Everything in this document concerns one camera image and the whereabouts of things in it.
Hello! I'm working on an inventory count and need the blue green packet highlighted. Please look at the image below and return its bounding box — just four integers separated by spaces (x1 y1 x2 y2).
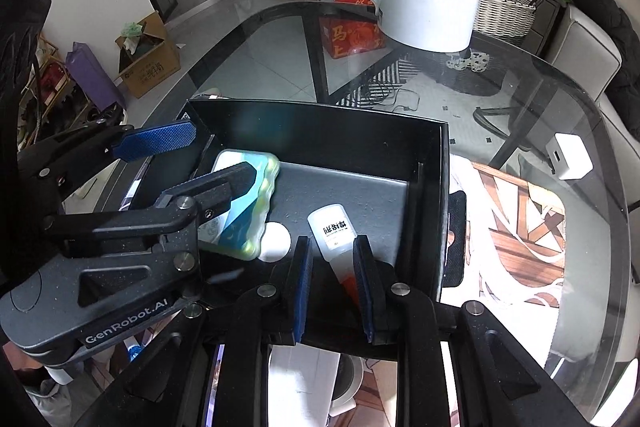
197 148 281 262

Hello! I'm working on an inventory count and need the striped floor mat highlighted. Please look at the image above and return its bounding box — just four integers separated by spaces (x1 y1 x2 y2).
330 57 403 108

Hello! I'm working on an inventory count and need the wicker basket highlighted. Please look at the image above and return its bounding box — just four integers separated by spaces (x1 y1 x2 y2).
472 0 546 40

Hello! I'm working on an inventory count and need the light grey sofa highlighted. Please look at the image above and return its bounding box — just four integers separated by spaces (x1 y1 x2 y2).
535 2 640 288

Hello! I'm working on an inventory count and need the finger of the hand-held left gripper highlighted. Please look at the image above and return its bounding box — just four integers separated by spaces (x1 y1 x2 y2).
16 119 199 205
42 161 259 308

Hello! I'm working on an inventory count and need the printed table mat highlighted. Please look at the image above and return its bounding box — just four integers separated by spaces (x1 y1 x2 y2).
120 154 568 427

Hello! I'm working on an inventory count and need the cardboard box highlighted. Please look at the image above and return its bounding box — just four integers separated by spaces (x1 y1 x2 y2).
115 11 182 98

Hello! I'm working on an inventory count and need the black storage box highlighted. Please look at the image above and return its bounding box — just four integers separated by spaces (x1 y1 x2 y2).
125 98 452 360

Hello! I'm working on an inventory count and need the red gift box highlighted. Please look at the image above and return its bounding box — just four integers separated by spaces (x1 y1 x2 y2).
318 0 401 58

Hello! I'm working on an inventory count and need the black table frame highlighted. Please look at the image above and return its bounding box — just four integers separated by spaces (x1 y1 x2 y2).
300 4 333 105

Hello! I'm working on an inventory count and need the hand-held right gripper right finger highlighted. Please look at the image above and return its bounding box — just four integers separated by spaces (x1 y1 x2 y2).
351 234 606 427

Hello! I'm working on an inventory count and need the black cable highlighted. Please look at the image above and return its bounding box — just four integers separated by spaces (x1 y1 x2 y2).
357 82 426 114

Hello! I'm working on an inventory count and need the white charger cube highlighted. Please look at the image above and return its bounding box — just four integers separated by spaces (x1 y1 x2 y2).
547 133 593 180

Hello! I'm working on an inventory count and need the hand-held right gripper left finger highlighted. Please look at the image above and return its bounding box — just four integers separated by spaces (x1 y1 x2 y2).
75 234 315 427

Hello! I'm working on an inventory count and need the purple bag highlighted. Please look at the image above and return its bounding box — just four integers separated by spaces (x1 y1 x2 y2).
65 41 126 112

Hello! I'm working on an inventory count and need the wooden shoe rack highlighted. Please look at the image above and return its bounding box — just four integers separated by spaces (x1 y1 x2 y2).
17 32 121 148

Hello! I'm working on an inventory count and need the small white bottle orange cap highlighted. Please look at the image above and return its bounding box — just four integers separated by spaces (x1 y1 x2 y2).
307 203 373 308

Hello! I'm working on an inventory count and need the white round disc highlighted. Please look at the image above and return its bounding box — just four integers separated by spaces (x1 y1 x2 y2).
258 222 292 263

